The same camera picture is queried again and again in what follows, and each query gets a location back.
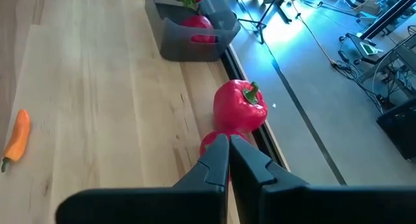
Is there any translucent grey plastic bin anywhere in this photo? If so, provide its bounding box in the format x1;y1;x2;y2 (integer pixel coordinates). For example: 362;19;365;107
144;0;242;62

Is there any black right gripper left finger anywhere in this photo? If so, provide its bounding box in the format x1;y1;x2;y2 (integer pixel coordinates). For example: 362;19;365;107
55;134;230;224

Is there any black workbench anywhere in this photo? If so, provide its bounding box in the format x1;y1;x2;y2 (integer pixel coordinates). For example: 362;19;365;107
357;0;416;40

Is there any black tripod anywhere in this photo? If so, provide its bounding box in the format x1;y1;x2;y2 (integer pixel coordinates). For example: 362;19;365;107
232;0;293;45

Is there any red bell pepper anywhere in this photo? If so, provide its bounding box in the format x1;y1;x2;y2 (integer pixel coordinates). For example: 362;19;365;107
213;79;269;134

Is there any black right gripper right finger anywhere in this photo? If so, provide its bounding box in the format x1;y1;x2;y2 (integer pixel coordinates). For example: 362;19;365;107
229;134;416;224

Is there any yellow cord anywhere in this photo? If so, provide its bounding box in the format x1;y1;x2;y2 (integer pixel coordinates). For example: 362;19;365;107
291;0;341;68

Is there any small orange pepper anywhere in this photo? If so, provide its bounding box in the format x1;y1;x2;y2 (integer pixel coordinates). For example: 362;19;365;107
1;108;32;173

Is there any grey rolling stand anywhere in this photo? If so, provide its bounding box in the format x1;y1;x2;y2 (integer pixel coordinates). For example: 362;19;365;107
337;31;385;66

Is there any black equipment case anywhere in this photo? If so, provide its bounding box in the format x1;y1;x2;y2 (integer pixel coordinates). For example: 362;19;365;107
376;98;416;160

